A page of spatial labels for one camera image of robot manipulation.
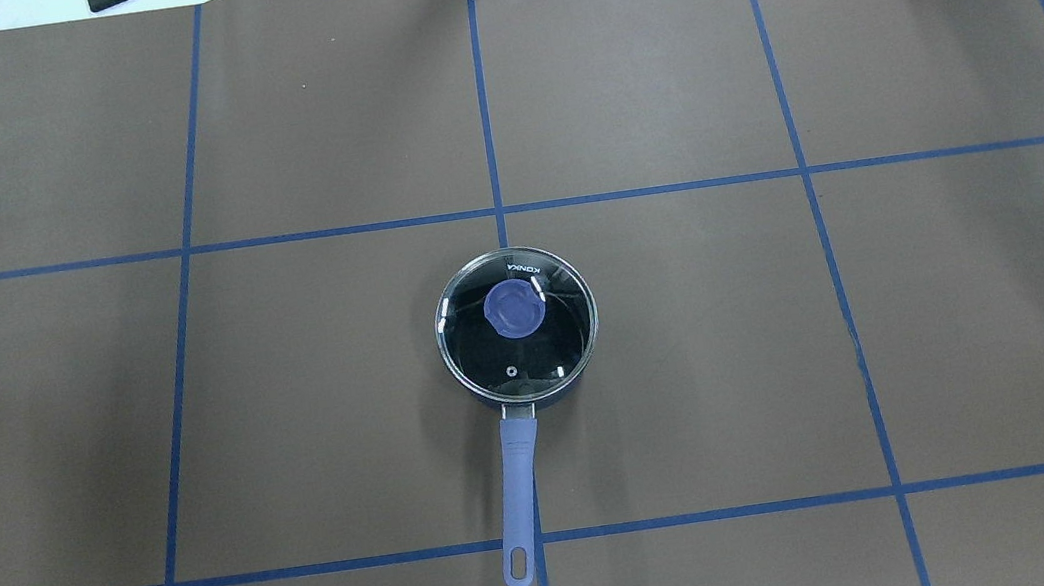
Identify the dark blue saucepan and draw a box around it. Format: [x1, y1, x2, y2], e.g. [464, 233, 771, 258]
[425, 238, 634, 586]

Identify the glass pot lid blue knob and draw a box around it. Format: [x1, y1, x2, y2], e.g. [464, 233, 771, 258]
[433, 247, 600, 409]

